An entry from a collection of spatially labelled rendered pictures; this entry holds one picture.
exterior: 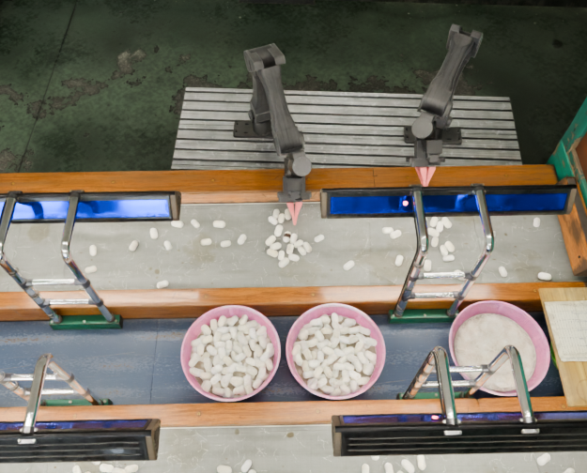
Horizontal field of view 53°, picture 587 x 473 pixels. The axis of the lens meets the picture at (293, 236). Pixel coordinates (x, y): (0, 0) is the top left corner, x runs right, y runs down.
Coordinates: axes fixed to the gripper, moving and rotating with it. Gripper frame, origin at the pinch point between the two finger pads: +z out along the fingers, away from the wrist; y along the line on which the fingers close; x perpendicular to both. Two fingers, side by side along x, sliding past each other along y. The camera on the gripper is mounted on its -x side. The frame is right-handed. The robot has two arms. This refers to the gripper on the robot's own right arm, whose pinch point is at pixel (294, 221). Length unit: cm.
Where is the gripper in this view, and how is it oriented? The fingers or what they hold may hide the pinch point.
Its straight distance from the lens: 178.3
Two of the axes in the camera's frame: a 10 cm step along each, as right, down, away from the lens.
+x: -0.1, -1.8, 9.8
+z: 0.2, 9.8, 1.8
